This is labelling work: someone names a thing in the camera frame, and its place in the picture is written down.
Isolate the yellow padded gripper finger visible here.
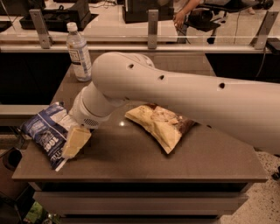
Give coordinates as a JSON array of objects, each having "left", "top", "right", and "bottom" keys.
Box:
[{"left": 62, "top": 126, "right": 91, "bottom": 159}]

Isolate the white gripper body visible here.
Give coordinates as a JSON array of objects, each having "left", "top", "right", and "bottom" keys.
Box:
[{"left": 69, "top": 87, "right": 111, "bottom": 129}]

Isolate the blue chip bag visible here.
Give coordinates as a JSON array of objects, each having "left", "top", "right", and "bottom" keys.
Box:
[{"left": 20, "top": 102, "right": 78, "bottom": 172}]

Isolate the black equipment tray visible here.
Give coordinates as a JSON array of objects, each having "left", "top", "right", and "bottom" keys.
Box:
[{"left": 31, "top": 0, "right": 97, "bottom": 32}]

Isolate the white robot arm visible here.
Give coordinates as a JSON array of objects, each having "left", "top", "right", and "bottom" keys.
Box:
[{"left": 70, "top": 52, "right": 280, "bottom": 154}]

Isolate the person in background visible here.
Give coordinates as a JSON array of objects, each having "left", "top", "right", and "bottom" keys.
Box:
[{"left": 173, "top": 0, "right": 203, "bottom": 44}]

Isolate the brown table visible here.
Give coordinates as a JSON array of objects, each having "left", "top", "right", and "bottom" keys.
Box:
[{"left": 11, "top": 52, "right": 269, "bottom": 220}]

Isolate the metal barrier bracket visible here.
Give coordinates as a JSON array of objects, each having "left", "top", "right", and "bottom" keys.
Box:
[
  {"left": 148, "top": 10, "right": 158, "bottom": 49},
  {"left": 29, "top": 9, "right": 53, "bottom": 49},
  {"left": 250, "top": 10, "right": 279, "bottom": 50}
]

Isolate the brown sea salt chip bag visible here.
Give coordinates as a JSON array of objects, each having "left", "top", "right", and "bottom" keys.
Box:
[{"left": 125, "top": 103, "right": 195, "bottom": 154}]

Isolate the clear plastic water bottle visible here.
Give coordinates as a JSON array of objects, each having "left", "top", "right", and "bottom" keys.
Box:
[{"left": 66, "top": 22, "right": 92, "bottom": 81}]

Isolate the left metal barrier bracket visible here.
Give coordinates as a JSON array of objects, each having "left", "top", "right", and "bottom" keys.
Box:
[{"left": 29, "top": 9, "right": 53, "bottom": 49}]

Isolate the middle metal barrier bracket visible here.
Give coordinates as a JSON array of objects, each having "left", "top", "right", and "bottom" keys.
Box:
[{"left": 148, "top": 10, "right": 158, "bottom": 49}]

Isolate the black office chair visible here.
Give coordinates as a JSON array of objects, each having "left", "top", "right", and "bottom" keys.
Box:
[{"left": 185, "top": 0, "right": 274, "bottom": 44}]

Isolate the glass barrier with metal rail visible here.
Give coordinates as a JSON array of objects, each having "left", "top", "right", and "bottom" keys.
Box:
[{"left": 0, "top": 5, "right": 279, "bottom": 53}]

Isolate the right metal barrier bracket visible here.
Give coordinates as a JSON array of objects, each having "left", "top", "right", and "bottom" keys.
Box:
[{"left": 250, "top": 10, "right": 279, "bottom": 50}]

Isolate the black computer box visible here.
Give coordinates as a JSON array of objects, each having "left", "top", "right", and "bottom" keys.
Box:
[{"left": 122, "top": 0, "right": 174, "bottom": 24}]

